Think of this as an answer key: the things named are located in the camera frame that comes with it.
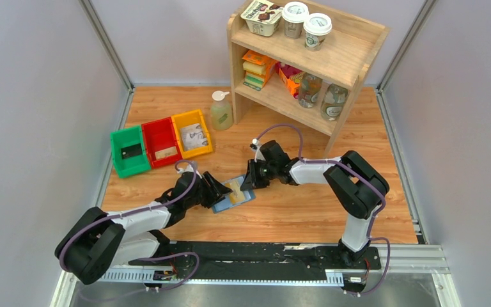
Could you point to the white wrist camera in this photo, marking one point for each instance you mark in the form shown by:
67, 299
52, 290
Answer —
255, 147
188, 168

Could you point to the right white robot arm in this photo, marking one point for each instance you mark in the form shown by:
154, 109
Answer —
360, 188

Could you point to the soap dispenser bottle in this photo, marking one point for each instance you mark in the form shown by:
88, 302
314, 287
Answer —
221, 111

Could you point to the wooden shelf unit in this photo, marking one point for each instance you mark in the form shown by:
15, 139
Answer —
345, 59

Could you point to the blue leather card holder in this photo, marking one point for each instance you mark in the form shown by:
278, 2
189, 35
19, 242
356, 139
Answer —
225, 203

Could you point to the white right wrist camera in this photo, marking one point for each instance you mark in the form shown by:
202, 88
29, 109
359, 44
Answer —
255, 147

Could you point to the right paper coffee cup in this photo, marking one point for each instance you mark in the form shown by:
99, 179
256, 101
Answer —
316, 26

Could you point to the yogurt cup pack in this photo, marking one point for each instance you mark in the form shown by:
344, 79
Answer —
262, 17

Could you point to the left paper coffee cup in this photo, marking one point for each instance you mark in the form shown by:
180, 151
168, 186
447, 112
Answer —
294, 14

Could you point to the printed card in yellow bin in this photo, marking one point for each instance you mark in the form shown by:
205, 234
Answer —
193, 137

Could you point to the green plastic bin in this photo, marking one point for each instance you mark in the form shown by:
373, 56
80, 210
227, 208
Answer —
132, 166

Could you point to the tan card in red bin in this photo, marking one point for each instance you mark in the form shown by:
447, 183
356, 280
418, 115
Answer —
167, 152

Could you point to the stack of sponges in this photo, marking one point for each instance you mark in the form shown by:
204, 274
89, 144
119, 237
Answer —
258, 69

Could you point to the paper coffee cup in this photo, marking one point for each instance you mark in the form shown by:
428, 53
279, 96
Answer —
316, 26
294, 14

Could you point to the orange snack box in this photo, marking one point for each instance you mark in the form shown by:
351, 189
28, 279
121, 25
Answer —
291, 78

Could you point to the left glass bottle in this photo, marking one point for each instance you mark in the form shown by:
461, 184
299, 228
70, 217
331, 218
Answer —
310, 87

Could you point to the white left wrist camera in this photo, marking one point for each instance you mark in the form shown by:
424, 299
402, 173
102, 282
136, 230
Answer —
188, 168

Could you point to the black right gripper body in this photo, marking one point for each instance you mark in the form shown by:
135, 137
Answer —
267, 171

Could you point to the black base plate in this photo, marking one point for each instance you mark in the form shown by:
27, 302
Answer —
259, 261

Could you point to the black card in green bin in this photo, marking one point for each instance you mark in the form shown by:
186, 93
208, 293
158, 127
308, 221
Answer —
131, 151

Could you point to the glass bottle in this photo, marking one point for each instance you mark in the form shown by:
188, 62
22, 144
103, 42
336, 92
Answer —
333, 102
310, 87

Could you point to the yellow plastic bin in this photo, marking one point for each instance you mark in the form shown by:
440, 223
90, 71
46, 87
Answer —
189, 118

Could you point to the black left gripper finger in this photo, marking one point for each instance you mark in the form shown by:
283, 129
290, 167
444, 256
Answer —
215, 187
209, 201

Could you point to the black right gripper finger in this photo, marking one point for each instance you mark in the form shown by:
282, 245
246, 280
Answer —
252, 182
253, 167

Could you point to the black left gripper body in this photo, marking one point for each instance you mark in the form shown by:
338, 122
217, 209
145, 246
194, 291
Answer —
202, 191

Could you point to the right glass bottle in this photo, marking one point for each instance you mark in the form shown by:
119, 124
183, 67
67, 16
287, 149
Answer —
333, 102

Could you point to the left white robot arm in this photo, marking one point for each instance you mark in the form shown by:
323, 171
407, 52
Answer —
101, 240

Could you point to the red plastic bin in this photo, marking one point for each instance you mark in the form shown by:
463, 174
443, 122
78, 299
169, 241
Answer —
158, 135

